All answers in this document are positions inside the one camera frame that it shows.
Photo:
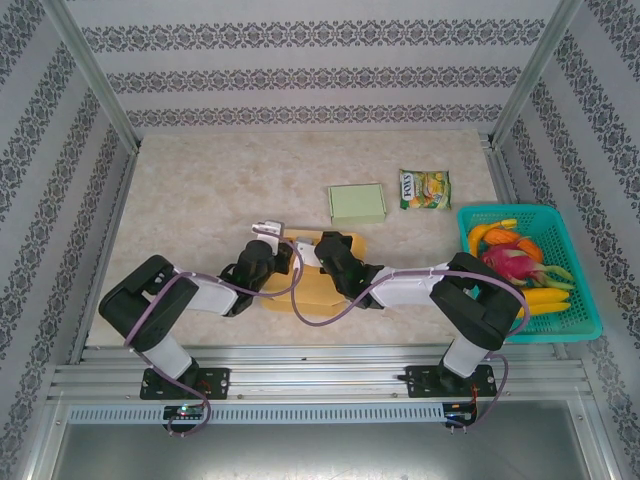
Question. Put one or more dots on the single yellow toy banana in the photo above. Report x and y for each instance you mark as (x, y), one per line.
(477, 232)

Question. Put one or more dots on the pink toy dragon fruit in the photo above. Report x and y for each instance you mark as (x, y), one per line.
(515, 262)

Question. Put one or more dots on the green yellow candy bag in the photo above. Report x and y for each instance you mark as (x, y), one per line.
(425, 189)

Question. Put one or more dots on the yellow toy banana bunch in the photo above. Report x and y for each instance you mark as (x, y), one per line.
(547, 300)

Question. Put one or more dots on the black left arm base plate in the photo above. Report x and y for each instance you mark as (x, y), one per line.
(220, 382)

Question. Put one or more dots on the aluminium mounting rail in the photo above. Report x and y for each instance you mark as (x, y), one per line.
(310, 380)

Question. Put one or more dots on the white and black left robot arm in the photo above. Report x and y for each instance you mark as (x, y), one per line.
(150, 295)

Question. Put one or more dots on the orange paper box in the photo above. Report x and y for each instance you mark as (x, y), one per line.
(310, 295)

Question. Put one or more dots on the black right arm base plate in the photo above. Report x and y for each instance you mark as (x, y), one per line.
(420, 382)

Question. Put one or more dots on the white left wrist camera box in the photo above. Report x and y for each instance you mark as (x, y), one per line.
(270, 232)

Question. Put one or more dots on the orange toy fruit slice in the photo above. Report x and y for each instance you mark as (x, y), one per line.
(530, 248)

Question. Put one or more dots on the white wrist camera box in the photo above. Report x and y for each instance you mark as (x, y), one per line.
(270, 232)
(307, 252)

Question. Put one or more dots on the grey metal panel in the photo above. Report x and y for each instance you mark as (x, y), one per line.
(320, 455)

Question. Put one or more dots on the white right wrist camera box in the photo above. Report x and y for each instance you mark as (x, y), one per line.
(307, 252)

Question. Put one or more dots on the aluminium frame post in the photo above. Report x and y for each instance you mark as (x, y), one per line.
(94, 75)
(530, 75)

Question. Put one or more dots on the teal plastic basket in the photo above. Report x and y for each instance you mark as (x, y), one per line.
(575, 250)

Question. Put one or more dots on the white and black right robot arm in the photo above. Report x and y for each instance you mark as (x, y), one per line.
(475, 310)

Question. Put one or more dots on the green paper box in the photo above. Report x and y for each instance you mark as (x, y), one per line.
(356, 204)

